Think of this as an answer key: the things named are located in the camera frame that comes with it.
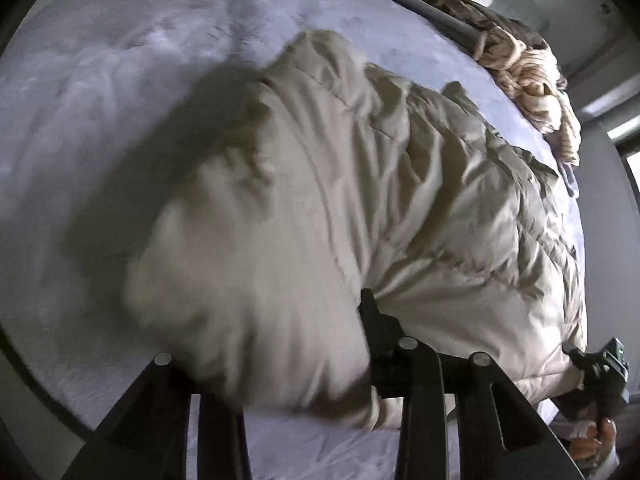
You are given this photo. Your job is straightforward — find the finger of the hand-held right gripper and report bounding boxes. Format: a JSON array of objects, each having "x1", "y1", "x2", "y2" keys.
[{"x1": 562, "y1": 341, "x2": 599, "y2": 377}]

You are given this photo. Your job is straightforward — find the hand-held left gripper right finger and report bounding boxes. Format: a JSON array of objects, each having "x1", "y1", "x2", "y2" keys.
[{"x1": 360, "y1": 287, "x2": 585, "y2": 480}]

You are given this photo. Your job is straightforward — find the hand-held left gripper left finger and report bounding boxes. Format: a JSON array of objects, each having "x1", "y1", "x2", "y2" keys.
[{"x1": 65, "y1": 352, "x2": 251, "y2": 480}]

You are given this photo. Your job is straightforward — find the beige puffer jacket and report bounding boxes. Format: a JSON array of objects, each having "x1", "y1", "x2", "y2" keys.
[{"x1": 122, "y1": 30, "x2": 588, "y2": 431}]

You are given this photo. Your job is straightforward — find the person's right hand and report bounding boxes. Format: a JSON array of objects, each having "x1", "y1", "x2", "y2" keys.
[{"x1": 571, "y1": 416, "x2": 620, "y2": 477}]

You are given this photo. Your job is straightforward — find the window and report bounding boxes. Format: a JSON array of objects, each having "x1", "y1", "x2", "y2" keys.
[{"x1": 607, "y1": 125, "x2": 640, "y2": 201}]

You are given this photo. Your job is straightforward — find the cream striped robe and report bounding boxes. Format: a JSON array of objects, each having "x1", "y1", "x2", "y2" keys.
[{"x1": 475, "y1": 35, "x2": 582, "y2": 167}]

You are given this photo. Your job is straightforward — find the grey blanket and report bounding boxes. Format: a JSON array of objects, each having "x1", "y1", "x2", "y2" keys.
[{"x1": 300, "y1": 0, "x2": 581, "y2": 197}]

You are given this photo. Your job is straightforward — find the grey-brown fleece garment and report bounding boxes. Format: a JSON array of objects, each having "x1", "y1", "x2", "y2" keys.
[{"x1": 415, "y1": 0, "x2": 568, "y2": 86}]

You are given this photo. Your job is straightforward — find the bed with lavender bedspread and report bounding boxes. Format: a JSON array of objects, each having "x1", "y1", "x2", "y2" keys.
[{"x1": 0, "y1": 0, "x2": 586, "y2": 480}]

